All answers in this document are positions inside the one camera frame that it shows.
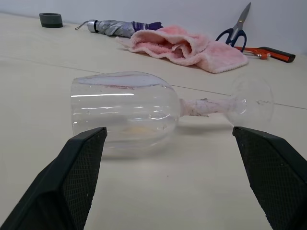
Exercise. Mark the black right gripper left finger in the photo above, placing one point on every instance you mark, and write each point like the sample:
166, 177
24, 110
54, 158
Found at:
60, 182

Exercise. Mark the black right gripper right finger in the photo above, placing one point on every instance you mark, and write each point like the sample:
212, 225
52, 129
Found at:
275, 172

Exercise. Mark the clear plastic wine glass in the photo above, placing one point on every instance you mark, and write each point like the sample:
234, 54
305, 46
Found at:
124, 112

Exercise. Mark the orange black hand tool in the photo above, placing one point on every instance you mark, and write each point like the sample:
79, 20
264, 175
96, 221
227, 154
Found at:
273, 54

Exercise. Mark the pink fluffy towel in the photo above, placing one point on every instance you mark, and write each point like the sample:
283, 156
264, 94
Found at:
189, 49

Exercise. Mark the dark grey tape roll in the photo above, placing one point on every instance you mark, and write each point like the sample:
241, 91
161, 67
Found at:
50, 19

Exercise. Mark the folded silver purple umbrella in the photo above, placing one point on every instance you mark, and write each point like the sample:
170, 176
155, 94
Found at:
115, 28

